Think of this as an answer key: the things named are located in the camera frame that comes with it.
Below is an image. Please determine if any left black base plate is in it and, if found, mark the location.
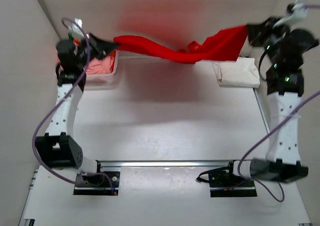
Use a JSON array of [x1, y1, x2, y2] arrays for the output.
[[73, 166, 121, 196]]

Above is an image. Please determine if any red t shirt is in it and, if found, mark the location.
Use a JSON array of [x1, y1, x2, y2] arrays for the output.
[[113, 25, 248, 64]]

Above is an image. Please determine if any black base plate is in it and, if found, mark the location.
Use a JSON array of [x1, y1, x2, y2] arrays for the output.
[[73, 166, 121, 196], [196, 161, 258, 198]]

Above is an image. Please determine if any orange t shirt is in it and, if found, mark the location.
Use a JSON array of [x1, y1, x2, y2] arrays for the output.
[[109, 50, 117, 73]]

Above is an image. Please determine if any white plastic basket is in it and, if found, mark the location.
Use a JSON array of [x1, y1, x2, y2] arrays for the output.
[[86, 51, 119, 84]]

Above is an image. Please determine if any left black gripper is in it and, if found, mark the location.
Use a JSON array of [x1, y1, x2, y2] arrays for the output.
[[78, 30, 121, 65]]

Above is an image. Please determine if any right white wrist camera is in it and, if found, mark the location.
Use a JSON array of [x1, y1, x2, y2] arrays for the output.
[[273, 0, 308, 28]]

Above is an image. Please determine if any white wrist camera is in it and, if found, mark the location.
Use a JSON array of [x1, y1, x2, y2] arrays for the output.
[[67, 18, 84, 44], [273, 0, 308, 28]]

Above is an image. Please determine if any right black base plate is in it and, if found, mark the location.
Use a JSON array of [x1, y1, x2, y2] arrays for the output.
[[196, 161, 258, 198]]

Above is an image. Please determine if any folded white t shirt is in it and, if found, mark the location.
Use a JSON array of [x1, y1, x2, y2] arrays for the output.
[[211, 57, 260, 89]]

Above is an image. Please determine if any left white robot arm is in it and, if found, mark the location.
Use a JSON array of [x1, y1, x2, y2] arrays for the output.
[[35, 34, 119, 185]]

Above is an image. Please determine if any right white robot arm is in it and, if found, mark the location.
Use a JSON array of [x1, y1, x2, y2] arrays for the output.
[[224, 17, 320, 186]]

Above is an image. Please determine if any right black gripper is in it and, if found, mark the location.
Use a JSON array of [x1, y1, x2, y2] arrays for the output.
[[245, 19, 289, 68]]

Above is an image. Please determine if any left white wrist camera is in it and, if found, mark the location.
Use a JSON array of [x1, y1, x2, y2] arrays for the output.
[[67, 18, 84, 44]]

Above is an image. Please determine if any green cloth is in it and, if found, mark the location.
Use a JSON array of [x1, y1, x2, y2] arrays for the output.
[[68, 33, 74, 40]]

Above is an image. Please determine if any pink t shirt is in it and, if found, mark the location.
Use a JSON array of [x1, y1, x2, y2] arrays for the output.
[[56, 55, 116, 76]]

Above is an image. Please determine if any aluminium rail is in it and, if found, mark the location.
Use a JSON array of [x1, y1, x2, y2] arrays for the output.
[[100, 160, 229, 168]]

